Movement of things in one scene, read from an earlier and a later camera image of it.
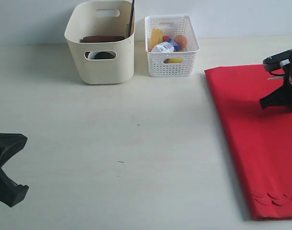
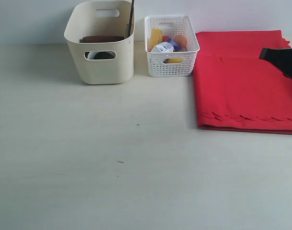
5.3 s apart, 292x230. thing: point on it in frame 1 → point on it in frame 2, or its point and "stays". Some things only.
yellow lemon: x=173 y=61 stays
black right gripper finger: x=278 y=97 → x=286 y=60
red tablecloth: x=264 y=142 → x=236 y=91
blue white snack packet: x=168 y=46 stays
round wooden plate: x=102 y=39 stays
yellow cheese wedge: x=156 y=37 stays
